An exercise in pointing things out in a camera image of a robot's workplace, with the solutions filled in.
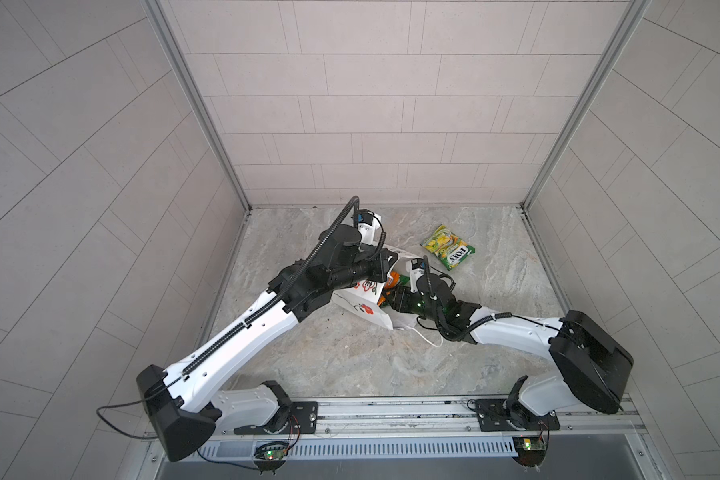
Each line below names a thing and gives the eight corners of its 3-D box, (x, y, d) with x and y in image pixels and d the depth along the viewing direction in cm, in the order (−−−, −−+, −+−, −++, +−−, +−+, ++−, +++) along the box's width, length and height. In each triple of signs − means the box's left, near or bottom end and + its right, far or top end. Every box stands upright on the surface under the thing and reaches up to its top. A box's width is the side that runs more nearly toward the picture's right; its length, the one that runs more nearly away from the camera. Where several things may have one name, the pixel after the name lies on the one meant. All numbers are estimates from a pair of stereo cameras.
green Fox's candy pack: (451, 272, 100) (453, 267, 98) (419, 246, 107) (420, 240, 105) (472, 253, 105) (475, 248, 103) (440, 229, 112) (442, 223, 110)
